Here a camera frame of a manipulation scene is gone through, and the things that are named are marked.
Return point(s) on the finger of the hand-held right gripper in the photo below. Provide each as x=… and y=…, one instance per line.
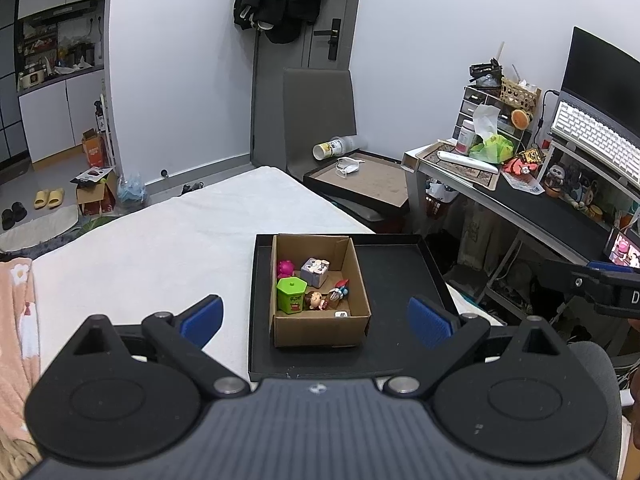
x=565, y=275
x=610, y=266

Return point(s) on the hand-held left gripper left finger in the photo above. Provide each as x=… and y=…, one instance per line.
x=202, y=317

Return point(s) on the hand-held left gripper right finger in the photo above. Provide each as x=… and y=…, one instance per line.
x=430, y=322

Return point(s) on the large black tray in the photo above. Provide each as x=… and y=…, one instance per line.
x=395, y=285

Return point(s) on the green toy bin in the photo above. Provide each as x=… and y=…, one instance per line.
x=291, y=295

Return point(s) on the red and yellow toy figure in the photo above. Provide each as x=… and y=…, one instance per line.
x=341, y=290

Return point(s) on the brown-haired doll figure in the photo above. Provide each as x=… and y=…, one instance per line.
x=315, y=301

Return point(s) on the small display screen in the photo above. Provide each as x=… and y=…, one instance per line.
x=625, y=250

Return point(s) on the grey desk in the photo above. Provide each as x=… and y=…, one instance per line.
x=550, y=215

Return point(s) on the row of small figurines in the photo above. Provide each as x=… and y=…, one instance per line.
x=590, y=195

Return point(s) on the beige tote bag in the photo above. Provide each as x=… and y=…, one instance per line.
x=482, y=235

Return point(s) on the pink toy figure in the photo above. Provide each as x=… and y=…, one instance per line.
x=286, y=268

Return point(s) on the white flat packet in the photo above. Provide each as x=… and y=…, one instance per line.
x=525, y=185

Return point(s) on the red snack packet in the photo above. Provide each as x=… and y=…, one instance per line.
x=517, y=166

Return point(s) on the purple cube toy figure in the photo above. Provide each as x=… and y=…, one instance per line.
x=315, y=271

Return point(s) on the white monitor riser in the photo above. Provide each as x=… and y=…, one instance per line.
x=552, y=152

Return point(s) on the black shoes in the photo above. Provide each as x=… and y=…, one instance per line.
x=192, y=187

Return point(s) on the white keyboard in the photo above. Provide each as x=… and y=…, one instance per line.
x=590, y=135

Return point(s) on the patterned desk tray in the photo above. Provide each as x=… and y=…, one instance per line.
x=465, y=172

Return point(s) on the green plastic bag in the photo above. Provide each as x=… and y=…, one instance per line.
x=492, y=150

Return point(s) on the blue plastic bag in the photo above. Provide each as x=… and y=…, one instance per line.
x=131, y=190

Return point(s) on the long white bar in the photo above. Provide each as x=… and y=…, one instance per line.
x=467, y=161

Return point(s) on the brown-lined black tray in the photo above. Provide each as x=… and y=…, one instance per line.
x=370, y=180

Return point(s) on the brown cardboard box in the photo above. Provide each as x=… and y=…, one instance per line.
x=95, y=200

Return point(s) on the orange round toy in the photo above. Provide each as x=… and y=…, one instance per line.
x=521, y=119

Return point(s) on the white pill bottle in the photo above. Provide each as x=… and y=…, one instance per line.
x=466, y=137

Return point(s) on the white face mask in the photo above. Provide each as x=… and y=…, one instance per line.
x=350, y=166

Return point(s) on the white tissue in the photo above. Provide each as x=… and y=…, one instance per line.
x=486, y=117

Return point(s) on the flat black package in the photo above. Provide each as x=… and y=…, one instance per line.
x=92, y=175

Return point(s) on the pink floral blanket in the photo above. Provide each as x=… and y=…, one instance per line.
x=17, y=335

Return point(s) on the wicker basket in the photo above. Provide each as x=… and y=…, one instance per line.
x=520, y=94

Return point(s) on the grey floor mat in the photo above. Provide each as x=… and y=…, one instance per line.
x=35, y=230

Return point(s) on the yellow slipper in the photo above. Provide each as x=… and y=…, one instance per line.
x=56, y=197
x=41, y=199

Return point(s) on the grey drawer organizer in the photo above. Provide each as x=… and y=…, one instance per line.
x=467, y=107

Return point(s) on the black monitor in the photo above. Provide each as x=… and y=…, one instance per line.
x=600, y=70

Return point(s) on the orange cardboard box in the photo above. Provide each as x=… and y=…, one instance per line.
x=95, y=150

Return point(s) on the plastic bottle with yellow label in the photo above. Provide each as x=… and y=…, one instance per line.
x=335, y=147

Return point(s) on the white folding rack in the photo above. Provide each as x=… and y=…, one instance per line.
x=106, y=125

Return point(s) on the black desk gadget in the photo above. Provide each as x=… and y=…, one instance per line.
x=485, y=72

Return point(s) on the white kitchen base cabinet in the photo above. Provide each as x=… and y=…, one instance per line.
x=55, y=115

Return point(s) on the black framed glass door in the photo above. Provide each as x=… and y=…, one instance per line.
x=10, y=85

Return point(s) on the kitchenware on counter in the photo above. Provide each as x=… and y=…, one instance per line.
x=55, y=50

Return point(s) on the grey door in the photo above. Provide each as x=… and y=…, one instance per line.
x=345, y=20

